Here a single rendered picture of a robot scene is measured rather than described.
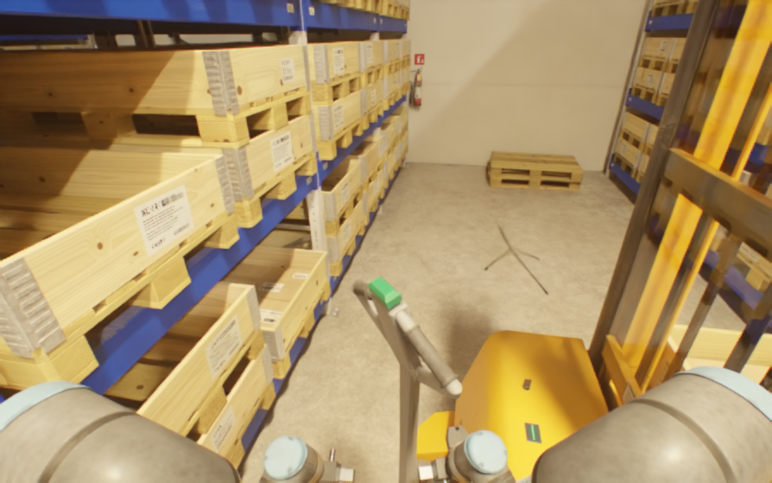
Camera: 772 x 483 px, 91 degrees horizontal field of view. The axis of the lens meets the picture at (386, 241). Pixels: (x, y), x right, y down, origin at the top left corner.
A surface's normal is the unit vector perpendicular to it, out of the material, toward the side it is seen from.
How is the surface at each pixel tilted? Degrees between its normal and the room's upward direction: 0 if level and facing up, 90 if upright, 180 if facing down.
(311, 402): 0
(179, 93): 90
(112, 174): 90
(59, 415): 5
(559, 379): 0
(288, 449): 19
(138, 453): 29
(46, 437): 15
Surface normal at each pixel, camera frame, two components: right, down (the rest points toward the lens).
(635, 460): -0.50, -0.55
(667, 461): -0.28, -0.57
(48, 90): -0.20, 0.46
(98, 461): 0.19, -0.70
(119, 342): 0.98, 0.08
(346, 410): -0.01, -0.88
